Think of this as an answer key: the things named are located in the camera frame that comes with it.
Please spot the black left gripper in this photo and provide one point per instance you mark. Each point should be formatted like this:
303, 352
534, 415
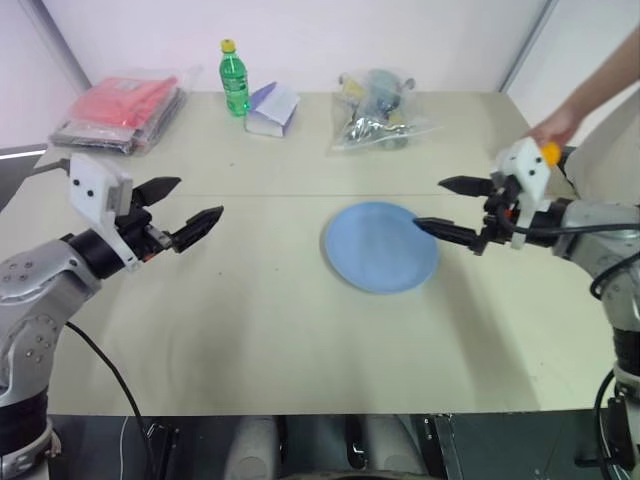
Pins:
142, 227

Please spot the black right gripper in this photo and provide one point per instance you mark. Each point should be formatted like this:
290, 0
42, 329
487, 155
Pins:
497, 217

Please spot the orange small object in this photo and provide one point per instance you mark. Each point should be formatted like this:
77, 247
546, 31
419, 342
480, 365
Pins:
553, 154

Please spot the person's bare forearm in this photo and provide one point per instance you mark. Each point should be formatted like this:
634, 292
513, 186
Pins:
605, 70

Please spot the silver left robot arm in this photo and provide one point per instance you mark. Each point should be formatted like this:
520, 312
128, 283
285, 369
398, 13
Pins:
30, 280

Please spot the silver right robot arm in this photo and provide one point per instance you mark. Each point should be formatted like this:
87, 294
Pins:
600, 247

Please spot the blue round plate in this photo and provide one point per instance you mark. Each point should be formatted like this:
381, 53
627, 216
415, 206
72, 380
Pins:
380, 247

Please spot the person's bare hand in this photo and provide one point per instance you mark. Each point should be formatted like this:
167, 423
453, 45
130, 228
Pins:
557, 127

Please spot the red cloth in plastic bags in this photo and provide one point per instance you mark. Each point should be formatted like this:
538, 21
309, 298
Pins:
122, 105

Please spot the clear plastic bag of items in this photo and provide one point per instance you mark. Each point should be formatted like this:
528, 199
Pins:
377, 112

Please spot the white purple box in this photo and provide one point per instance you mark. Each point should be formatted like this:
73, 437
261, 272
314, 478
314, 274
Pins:
272, 107

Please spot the green plastic bottle yellow cap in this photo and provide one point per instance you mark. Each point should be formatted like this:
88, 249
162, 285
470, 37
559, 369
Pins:
234, 80

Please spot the dark grey panel light edge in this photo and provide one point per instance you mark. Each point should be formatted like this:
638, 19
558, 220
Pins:
17, 175

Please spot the black rounded shape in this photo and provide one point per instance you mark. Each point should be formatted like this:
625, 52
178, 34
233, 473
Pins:
354, 440

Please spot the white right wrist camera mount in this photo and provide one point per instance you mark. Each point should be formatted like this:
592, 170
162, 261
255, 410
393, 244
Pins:
527, 167

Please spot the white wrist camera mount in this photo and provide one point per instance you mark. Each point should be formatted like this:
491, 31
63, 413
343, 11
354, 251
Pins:
90, 185
527, 167

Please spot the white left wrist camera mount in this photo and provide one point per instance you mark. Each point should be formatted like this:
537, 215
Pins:
90, 185

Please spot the grey wall partition post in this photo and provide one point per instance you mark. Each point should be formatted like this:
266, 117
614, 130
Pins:
527, 42
55, 40

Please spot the black frame under table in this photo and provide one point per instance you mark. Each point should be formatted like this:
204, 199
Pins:
450, 445

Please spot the black bracket under table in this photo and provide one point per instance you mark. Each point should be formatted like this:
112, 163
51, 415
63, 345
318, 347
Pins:
162, 450

